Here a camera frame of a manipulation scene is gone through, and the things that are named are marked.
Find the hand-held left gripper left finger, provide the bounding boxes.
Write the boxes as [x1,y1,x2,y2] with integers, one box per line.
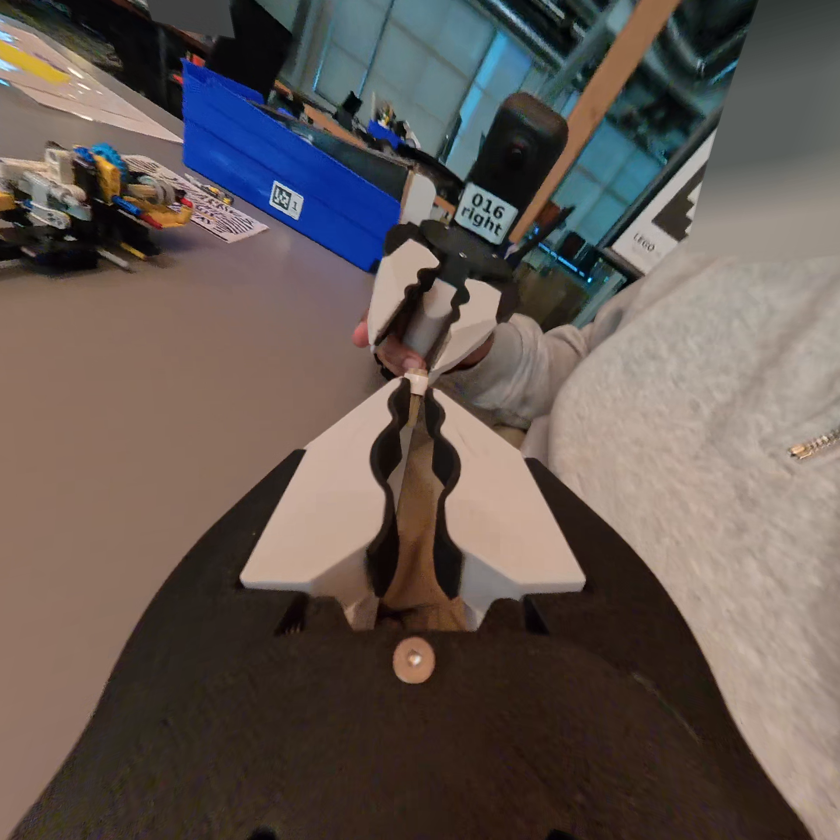
[239,379,411,632]

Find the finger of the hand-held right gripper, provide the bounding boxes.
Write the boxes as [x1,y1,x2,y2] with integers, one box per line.
[427,279,504,386]
[366,238,441,349]

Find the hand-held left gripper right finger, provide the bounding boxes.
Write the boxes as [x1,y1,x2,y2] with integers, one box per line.
[424,387,586,632]

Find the tan lego axle white connectors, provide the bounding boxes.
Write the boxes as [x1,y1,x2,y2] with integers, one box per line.
[403,369,431,429]

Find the person's right forearm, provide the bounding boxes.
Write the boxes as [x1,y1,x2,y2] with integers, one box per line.
[440,314,592,431]

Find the partly built lego model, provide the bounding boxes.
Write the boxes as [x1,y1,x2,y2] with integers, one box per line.
[0,143,194,273]

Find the person's right hand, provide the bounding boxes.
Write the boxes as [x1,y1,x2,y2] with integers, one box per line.
[352,320,429,380]

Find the white rounded board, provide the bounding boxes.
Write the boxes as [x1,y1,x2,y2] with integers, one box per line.
[399,172,439,227]

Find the wooden column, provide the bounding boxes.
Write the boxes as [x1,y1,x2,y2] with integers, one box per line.
[508,0,683,245]

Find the small blue bin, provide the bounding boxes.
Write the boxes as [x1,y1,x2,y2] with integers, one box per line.
[367,120,422,151]

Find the black flat case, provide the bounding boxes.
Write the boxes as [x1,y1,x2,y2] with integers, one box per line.
[256,101,421,198]

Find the framed white poster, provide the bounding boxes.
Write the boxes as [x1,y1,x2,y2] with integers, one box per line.
[610,128,719,277]

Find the zebra striped sticker sheet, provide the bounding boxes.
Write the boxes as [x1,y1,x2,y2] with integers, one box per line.
[121,154,270,244]

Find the blue plastic bin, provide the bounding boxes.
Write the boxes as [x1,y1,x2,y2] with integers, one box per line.
[180,58,404,273]

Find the black high-back office chair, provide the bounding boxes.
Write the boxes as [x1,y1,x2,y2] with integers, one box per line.
[210,0,294,102]

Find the laminated paper sheet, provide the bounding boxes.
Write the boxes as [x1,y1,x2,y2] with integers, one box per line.
[0,13,185,144]

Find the yellow paper note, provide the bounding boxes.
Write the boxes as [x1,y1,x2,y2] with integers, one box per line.
[0,41,70,86]

